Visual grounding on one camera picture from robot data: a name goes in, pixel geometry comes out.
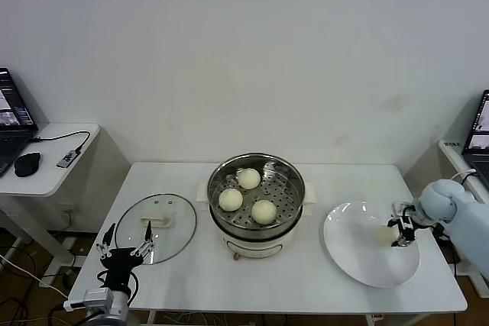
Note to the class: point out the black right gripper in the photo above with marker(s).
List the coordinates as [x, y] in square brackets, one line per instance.
[408, 228]

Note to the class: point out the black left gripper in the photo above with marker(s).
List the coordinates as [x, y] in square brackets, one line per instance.
[120, 266]

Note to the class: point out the white steamed baozi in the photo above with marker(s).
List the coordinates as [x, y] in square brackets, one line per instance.
[263, 212]
[249, 179]
[230, 199]
[383, 235]

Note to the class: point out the round glass lid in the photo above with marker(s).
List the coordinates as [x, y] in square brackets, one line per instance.
[154, 219]

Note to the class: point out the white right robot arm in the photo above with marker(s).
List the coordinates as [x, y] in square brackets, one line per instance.
[470, 223]

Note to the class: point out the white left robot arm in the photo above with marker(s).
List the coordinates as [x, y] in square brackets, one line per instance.
[119, 308]

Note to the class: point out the stainless steel steamer basket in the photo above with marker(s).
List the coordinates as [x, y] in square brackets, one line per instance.
[219, 183]

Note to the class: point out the white round plate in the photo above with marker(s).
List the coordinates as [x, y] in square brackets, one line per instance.
[359, 257]

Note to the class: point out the white side table with mouse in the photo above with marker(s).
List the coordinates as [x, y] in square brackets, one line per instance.
[57, 184]

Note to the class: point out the white side table with sticker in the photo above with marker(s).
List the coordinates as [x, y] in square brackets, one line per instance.
[454, 158]

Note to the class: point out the white label sticker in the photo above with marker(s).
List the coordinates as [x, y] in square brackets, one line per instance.
[452, 144]

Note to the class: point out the grey usb hub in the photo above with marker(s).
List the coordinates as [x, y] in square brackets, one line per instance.
[69, 158]

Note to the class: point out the black computer mouse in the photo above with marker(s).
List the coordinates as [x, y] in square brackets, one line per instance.
[27, 164]

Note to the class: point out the white electric cooker pot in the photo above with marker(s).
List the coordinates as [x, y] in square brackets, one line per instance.
[254, 246]

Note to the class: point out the black laptop beside mouse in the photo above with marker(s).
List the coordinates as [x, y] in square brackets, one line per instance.
[11, 142]

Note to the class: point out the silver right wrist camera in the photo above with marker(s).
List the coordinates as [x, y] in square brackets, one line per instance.
[403, 208]

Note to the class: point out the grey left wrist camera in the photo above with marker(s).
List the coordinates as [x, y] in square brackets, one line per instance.
[95, 297]

